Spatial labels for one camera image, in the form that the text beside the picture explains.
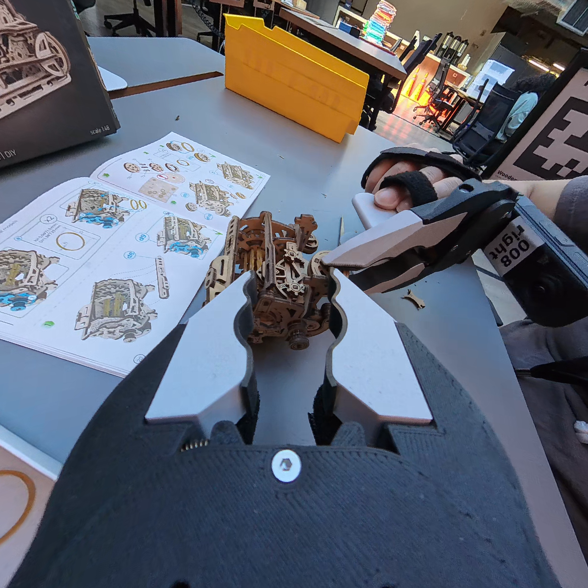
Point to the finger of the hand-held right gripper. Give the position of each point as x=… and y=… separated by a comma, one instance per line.
x=404, y=275
x=390, y=239

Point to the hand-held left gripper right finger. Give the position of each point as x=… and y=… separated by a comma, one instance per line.
x=379, y=367

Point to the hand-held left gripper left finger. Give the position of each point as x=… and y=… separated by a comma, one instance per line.
x=197, y=367

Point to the round wooden wheel part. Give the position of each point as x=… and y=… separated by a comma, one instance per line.
x=318, y=266

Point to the wooden mechanical model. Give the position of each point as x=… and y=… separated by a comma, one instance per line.
x=275, y=285

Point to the person's right forearm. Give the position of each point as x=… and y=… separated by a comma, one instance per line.
x=574, y=202

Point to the black model kit box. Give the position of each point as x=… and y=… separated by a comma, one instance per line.
x=78, y=105

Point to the person's right hand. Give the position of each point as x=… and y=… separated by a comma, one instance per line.
x=441, y=183

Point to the star-shaped wooden scrap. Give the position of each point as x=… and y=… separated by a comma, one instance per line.
x=415, y=299

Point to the person's grey trousers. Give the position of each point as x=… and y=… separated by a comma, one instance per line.
x=551, y=413

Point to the printed tag placard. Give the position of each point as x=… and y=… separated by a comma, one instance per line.
x=551, y=138

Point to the black mesh office chair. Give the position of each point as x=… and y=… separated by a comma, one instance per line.
x=487, y=124

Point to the orange traffic cone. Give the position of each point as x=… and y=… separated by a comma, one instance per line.
x=425, y=87
x=412, y=89

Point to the illustrated instruction booklet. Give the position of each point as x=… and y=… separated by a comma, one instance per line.
x=138, y=206

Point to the yellow plastic bin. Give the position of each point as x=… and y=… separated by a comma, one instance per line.
x=294, y=87

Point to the brown wooden desk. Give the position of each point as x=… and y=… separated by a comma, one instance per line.
x=349, y=46

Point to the white cardboard tray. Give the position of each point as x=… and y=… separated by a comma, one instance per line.
x=43, y=500

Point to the group of yellow rubber bands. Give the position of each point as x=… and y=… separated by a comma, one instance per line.
x=32, y=500

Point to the colourful stacked trays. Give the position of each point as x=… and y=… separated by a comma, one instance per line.
x=380, y=20

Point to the white rounded pad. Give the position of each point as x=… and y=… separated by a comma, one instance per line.
x=112, y=80

